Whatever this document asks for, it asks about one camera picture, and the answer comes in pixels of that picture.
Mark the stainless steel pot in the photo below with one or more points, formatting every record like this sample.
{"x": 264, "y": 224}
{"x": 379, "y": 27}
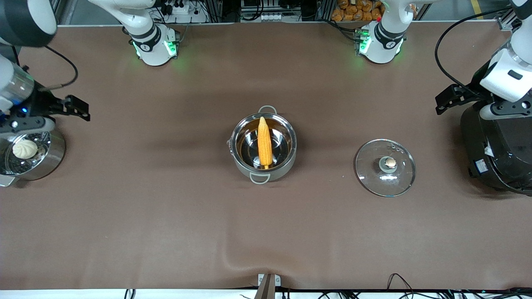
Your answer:
{"x": 286, "y": 166}

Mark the metal mount bracket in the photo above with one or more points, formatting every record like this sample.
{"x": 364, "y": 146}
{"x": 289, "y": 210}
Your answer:
{"x": 268, "y": 284}

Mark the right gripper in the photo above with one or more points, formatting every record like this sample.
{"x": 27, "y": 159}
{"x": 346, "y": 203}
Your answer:
{"x": 41, "y": 104}

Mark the aluminium frame profile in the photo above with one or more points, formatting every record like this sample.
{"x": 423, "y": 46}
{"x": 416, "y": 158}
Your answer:
{"x": 505, "y": 23}
{"x": 60, "y": 10}

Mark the steel steamer pot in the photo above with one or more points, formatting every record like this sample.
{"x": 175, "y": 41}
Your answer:
{"x": 50, "y": 160}

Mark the white steamed bun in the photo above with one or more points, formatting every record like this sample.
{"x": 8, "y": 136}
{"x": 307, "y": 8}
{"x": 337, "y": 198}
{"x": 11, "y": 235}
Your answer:
{"x": 25, "y": 149}

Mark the black rice cooker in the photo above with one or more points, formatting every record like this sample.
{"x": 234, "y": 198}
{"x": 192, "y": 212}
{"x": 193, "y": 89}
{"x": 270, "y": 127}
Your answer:
{"x": 498, "y": 153}

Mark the brown table mat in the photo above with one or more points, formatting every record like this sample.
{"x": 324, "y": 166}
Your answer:
{"x": 266, "y": 232}

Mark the small white power strip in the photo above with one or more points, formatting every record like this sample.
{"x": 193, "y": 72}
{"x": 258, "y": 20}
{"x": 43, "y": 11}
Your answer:
{"x": 271, "y": 17}

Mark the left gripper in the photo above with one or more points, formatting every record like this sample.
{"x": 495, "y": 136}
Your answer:
{"x": 472, "y": 95}

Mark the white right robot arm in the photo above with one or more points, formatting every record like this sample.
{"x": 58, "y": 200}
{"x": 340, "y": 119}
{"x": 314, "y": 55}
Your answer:
{"x": 151, "y": 50}

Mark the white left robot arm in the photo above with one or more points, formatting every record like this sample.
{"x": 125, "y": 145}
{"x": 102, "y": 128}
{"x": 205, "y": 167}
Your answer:
{"x": 380, "y": 50}

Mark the glass pot lid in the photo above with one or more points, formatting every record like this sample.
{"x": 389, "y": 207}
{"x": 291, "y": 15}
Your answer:
{"x": 374, "y": 179}

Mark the bag of orange buns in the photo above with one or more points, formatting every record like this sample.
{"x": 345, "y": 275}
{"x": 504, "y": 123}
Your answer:
{"x": 357, "y": 11}

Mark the white power strip with plugs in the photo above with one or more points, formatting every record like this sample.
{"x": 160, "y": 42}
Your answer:
{"x": 178, "y": 9}

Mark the yellow corn cob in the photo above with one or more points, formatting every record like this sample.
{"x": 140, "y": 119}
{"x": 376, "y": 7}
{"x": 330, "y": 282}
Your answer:
{"x": 264, "y": 143}

